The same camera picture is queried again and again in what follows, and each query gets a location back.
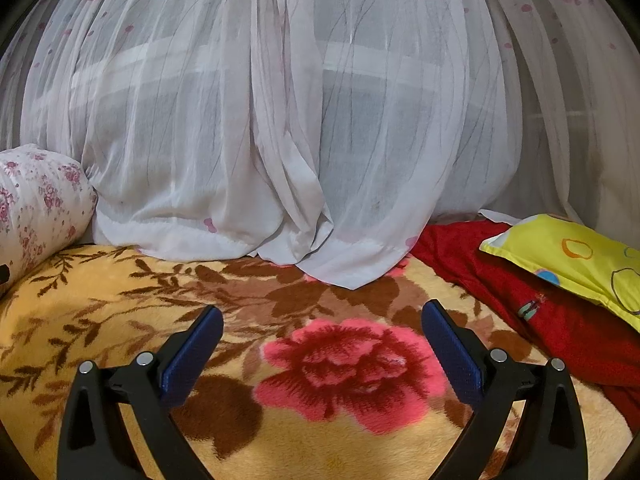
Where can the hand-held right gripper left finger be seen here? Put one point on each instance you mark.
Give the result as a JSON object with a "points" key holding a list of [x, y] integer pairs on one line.
{"points": [[195, 355]]}

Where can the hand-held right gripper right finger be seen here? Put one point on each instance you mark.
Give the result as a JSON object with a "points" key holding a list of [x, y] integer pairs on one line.
{"points": [[452, 355]]}

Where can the red blanket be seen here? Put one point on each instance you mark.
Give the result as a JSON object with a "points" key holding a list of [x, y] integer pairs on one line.
{"points": [[575, 340]]}

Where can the yellow floral blanket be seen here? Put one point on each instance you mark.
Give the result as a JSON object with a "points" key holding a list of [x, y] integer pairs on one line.
{"points": [[325, 440]]}

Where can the yellow pillow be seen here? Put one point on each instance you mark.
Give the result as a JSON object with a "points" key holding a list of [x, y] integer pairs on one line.
{"points": [[585, 260]]}

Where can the pink floral pillow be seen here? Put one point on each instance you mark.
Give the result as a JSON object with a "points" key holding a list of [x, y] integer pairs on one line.
{"points": [[40, 200]]}

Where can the white sheer curtain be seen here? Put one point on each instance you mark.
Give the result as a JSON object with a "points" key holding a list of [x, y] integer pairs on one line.
{"points": [[300, 135]]}

